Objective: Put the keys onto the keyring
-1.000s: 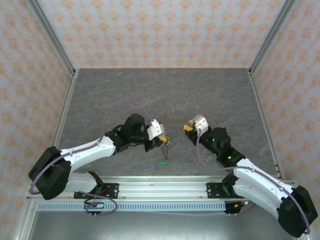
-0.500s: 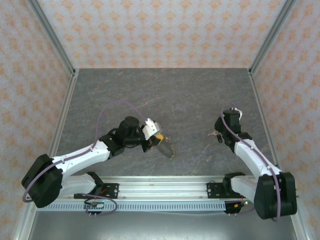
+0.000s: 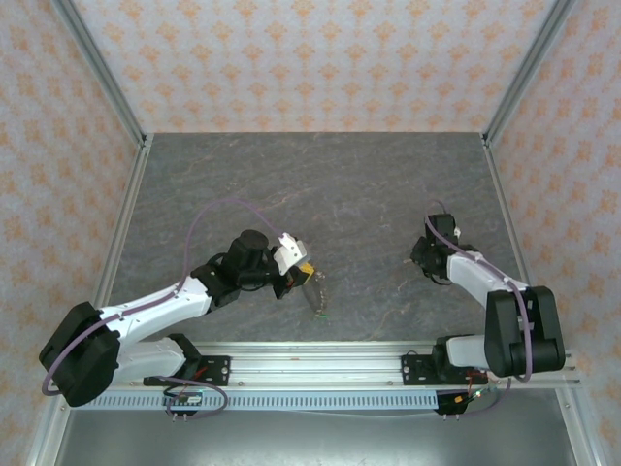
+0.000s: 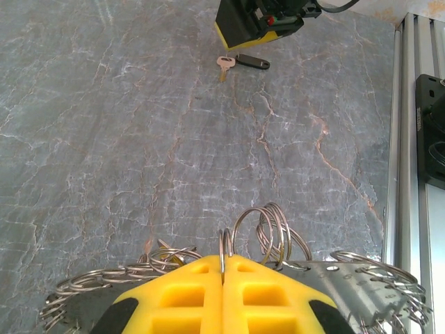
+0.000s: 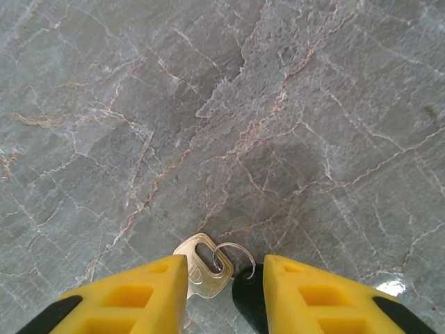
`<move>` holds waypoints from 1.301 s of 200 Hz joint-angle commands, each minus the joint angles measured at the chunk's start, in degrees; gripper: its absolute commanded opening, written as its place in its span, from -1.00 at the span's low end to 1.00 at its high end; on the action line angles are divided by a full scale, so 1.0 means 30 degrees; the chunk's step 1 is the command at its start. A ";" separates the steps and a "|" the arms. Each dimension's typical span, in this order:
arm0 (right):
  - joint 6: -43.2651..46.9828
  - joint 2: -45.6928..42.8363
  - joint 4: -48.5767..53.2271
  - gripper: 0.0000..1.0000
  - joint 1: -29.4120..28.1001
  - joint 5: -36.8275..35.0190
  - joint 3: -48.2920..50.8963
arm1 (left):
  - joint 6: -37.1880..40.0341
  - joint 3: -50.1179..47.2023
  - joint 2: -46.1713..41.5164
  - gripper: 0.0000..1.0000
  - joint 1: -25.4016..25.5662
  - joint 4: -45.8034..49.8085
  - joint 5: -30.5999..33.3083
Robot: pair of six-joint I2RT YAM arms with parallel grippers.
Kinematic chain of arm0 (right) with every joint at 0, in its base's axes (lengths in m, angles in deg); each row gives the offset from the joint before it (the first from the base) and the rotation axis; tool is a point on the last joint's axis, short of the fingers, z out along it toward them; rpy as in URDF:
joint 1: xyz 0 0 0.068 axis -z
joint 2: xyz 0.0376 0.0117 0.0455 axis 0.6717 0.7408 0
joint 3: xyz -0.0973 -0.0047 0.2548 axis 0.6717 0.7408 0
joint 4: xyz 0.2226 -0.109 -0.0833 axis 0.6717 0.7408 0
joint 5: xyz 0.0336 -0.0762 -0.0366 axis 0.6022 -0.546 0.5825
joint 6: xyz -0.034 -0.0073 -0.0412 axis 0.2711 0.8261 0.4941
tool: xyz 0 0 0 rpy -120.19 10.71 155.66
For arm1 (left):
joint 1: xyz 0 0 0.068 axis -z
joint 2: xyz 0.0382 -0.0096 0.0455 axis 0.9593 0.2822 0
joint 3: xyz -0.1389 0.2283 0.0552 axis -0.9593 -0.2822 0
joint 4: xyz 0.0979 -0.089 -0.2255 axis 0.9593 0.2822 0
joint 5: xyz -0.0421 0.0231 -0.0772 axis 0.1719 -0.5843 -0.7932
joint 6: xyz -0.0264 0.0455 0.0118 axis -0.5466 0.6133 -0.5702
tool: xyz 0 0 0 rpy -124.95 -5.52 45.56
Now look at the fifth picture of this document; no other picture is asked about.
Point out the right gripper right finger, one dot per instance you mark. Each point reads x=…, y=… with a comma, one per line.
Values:
x=313, y=299

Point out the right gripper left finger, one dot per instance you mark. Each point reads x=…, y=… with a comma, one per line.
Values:
x=139, y=299

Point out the brass key with black tag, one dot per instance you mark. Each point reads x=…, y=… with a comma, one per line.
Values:
x=205, y=278

